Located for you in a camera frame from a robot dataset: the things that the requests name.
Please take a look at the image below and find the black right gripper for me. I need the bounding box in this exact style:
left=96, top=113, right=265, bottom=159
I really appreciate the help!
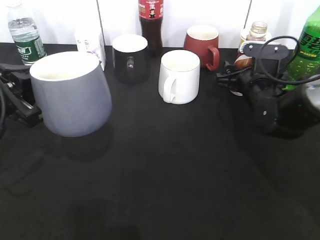
left=216, top=61, right=307, bottom=138

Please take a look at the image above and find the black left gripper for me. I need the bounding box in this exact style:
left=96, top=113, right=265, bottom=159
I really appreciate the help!
left=0, top=63, right=42, bottom=128

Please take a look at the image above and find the brown Nescafe coffee bottle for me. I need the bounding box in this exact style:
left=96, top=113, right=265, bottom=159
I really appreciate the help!
left=234, top=21, right=268, bottom=69

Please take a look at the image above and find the grey ceramic mug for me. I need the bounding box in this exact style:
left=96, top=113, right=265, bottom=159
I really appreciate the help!
left=29, top=51, right=112, bottom=137

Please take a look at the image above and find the red ceramic mug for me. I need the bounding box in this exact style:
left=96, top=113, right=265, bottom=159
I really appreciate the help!
left=183, top=25, right=220, bottom=72

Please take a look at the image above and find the white ceramic mug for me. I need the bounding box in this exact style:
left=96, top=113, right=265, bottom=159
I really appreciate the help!
left=158, top=49, right=201, bottom=105

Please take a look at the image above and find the green sprite bottle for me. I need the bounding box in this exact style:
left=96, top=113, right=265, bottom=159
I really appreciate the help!
left=285, top=8, right=320, bottom=82

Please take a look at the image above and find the black ceramic mug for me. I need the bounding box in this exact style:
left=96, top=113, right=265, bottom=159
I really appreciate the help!
left=112, top=34, right=150, bottom=84

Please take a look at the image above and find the yellow paper cup stack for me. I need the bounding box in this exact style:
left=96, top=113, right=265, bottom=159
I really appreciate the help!
left=238, top=28, right=272, bottom=50

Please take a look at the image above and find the clear water bottle green label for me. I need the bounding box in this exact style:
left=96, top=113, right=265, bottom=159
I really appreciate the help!
left=6, top=0, right=47, bottom=66

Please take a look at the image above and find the small blueberry milk carton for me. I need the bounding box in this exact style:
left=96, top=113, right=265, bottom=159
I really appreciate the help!
left=74, top=25, right=106, bottom=71

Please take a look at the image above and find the cola bottle red label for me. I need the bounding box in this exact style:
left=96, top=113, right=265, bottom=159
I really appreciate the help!
left=138, top=0, right=164, bottom=57

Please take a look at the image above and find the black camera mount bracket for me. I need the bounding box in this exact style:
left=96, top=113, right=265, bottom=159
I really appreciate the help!
left=239, top=41, right=289, bottom=77

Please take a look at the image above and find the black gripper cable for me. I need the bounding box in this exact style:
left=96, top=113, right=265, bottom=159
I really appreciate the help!
left=257, top=35, right=320, bottom=85

